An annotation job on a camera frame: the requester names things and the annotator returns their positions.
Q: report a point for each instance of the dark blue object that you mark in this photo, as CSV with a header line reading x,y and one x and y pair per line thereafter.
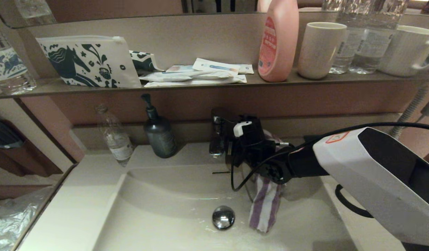
x,y
3,134

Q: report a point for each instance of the white sachet blue print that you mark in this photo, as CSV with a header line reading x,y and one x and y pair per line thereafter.
x,y
216,66

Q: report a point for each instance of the water bottle blue deer label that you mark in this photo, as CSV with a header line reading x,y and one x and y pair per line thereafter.
x,y
8,66

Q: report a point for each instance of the chrome sink faucet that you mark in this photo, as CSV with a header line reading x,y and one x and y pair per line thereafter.
x,y
217,139

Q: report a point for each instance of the small white sachet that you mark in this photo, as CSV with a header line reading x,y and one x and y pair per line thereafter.
x,y
246,68

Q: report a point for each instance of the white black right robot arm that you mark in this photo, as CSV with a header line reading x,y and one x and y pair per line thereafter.
x,y
374,174

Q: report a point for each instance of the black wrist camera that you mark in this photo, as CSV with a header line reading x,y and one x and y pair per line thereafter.
x,y
259,130

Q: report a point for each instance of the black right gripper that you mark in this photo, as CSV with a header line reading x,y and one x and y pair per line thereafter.
x,y
256,155

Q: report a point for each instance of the dark soap pump bottle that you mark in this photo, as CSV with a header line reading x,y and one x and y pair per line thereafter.
x,y
160,137

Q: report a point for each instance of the clear plastic water bottle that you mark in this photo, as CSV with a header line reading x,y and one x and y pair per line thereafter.
x,y
374,45
345,48

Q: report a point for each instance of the white horse print pouch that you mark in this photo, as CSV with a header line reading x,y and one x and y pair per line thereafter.
x,y
92,62

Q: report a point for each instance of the flat white packet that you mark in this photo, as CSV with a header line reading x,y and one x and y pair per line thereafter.
x,y
202,83

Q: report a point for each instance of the brown wall shelf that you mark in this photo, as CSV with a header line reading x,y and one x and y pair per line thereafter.
x,y
47,89

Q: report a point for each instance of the chrome drain stopper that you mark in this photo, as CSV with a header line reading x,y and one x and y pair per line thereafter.
x,y
223,217

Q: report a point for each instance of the long white packet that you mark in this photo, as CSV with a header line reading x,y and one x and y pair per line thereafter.
x,y
177,76

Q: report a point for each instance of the beige cup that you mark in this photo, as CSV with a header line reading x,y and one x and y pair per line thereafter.
x,y
319,52

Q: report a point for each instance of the dark blue tray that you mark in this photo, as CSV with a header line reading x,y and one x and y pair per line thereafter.
x,y
313,137

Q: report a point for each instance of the clear plastic bag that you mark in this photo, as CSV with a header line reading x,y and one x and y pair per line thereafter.
x,y
12,219

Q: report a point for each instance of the wall mirror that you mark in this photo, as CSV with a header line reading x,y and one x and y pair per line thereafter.
x,y
113,7

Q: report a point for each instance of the white sachet pink print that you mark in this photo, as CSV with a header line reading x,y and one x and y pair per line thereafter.
x,y
179,69

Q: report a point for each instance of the empty clear plastic bottle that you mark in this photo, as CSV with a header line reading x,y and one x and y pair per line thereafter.
x,y
116,139

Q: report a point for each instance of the white ribbed mug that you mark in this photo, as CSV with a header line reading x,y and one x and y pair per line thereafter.
x,y
406,52

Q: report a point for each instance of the pink lotion bottle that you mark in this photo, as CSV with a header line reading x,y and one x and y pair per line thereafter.
x,y
279,45

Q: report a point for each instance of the purple white striped towel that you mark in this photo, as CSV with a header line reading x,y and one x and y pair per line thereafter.
x,y
266,205

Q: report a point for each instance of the small patterned pouch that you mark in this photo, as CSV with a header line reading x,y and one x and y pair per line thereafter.
x,y
143,62

